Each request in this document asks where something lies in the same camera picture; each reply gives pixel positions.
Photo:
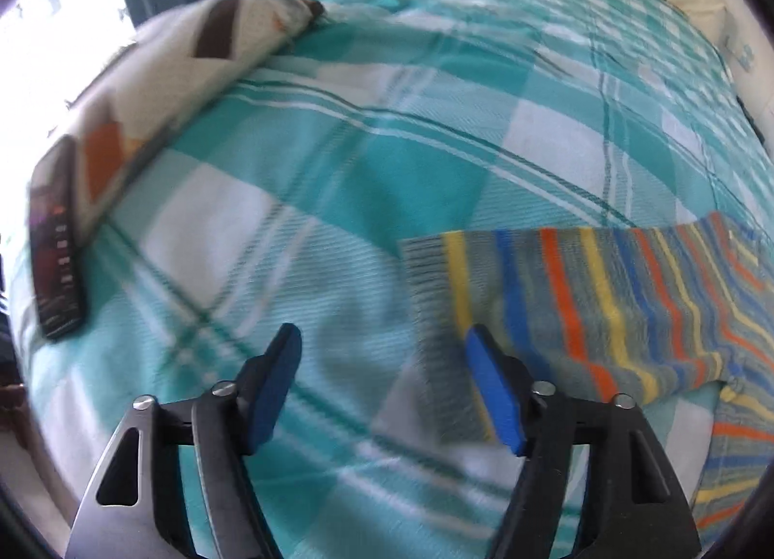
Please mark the wall socket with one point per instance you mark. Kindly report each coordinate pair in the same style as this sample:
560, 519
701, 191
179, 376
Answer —
739, 45

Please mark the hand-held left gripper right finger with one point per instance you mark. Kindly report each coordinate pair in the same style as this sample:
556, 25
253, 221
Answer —
497, 393

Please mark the striped knit sweater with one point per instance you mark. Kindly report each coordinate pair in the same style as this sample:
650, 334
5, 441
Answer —
604, 305

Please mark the chevron patterned pillow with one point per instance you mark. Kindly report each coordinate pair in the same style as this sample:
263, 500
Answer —
181, 87

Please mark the teal plaid blanket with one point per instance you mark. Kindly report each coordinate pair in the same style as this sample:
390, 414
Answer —
363, 172

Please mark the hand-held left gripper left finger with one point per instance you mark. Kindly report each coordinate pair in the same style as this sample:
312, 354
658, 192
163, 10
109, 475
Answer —
277, 393

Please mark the black remote control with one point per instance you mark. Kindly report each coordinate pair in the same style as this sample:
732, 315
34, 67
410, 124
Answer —
57, 244

